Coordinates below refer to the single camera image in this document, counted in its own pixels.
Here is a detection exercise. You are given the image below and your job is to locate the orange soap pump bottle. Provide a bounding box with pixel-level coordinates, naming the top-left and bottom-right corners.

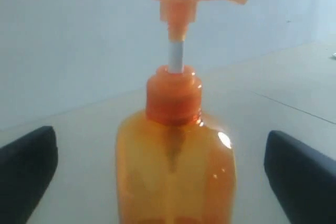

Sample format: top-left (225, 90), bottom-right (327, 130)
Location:
top-left (115, 0), bottom-right (247, 223)

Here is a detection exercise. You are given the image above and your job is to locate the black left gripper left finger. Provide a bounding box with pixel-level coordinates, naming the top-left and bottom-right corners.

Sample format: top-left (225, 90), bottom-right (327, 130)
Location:
top-left (1, 126), bottom-right (58, 223)

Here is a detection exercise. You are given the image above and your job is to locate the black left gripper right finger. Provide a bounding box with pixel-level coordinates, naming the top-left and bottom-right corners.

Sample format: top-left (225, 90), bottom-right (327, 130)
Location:
top-left (264, 130), bottom-right (335, 223)

